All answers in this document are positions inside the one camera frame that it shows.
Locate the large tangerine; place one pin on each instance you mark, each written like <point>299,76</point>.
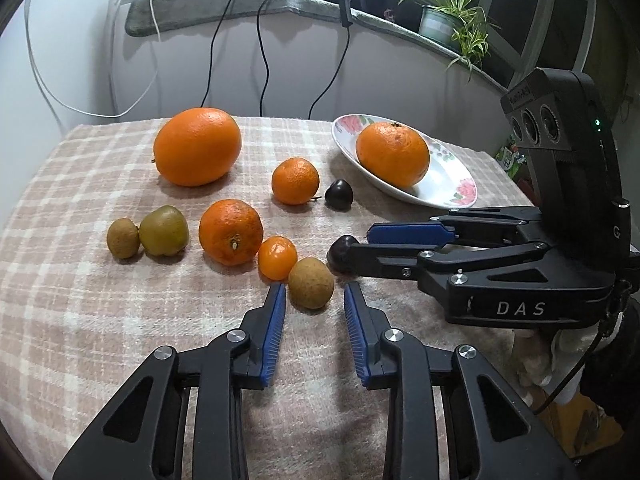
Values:
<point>230,232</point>

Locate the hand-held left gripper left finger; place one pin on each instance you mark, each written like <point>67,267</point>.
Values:
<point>274,330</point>

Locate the medium tangerine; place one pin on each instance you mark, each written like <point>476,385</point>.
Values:
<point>295,181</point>

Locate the large oval orange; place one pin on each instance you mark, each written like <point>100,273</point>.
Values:
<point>197,146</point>

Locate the dark purple plum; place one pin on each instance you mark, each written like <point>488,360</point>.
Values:
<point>339,194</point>
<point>342,252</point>

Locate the dark window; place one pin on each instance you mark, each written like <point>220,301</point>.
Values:
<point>510,5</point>

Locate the pink checkered tablecloth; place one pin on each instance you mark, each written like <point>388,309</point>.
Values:
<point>100,335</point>

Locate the white floral plate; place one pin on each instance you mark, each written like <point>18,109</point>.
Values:
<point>445,180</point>

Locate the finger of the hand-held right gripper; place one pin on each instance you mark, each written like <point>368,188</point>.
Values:
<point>410,234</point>
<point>380,260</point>

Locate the brown longan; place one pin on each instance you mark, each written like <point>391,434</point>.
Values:
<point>122,238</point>
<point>311,284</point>

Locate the green printed box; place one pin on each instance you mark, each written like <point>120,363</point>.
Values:
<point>507,157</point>

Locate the olive green fruit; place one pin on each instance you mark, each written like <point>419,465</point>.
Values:
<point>163,230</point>

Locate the person's right hand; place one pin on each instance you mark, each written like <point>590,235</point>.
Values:
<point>532,360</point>

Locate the small tangerine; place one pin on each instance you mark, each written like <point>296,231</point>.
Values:
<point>276,258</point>

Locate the potted spider plant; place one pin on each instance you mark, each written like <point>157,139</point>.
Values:
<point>437,22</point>

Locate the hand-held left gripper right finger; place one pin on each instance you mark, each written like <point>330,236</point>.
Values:
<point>356,330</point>

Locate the round orange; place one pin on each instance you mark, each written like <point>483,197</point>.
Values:
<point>392,155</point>

